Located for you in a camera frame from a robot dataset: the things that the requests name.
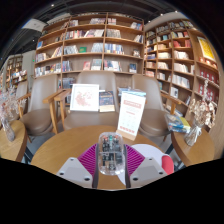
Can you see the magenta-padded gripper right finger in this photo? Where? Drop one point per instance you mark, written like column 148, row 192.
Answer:
column 148, row 170

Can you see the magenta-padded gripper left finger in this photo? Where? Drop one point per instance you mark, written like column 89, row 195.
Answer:
column 75, row 170

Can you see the transparent computer mouse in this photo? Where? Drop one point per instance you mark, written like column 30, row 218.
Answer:
column 111, row 153

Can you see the white mouse pad red rest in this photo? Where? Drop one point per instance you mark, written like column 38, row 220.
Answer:
column 153, row 151

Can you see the round wooden side table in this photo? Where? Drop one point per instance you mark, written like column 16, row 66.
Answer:
column 193, row 153
column 15, row 146

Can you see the beige armchair wooden arms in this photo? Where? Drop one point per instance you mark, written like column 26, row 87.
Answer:
column 95, row 119
column 151, row 113
column 40, row 110

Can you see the stack of books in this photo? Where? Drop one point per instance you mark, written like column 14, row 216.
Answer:
column 176, row 123

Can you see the glass vase pale dried flowers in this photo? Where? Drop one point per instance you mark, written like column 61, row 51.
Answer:
column 192, row 135

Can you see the white orange sign stand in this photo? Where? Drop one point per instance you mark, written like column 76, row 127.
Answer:
column 131, row 113

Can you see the white framed pink picture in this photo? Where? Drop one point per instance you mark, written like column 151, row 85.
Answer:
column 84, row 97

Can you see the dark cover book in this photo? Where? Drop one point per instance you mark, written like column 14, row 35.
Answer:
column 106, row 101

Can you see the glass vase pink dried flowers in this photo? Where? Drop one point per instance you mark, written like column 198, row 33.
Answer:
column 8, row 131

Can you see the small distant bookshelf unit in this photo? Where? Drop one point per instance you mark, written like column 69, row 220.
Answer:
column 16, row 71

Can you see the wide wooden bookshelf unit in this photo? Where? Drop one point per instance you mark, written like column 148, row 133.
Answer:
column 90, row 46

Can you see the white ceiling air conditioner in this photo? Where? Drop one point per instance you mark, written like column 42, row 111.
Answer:
column 33, row 25

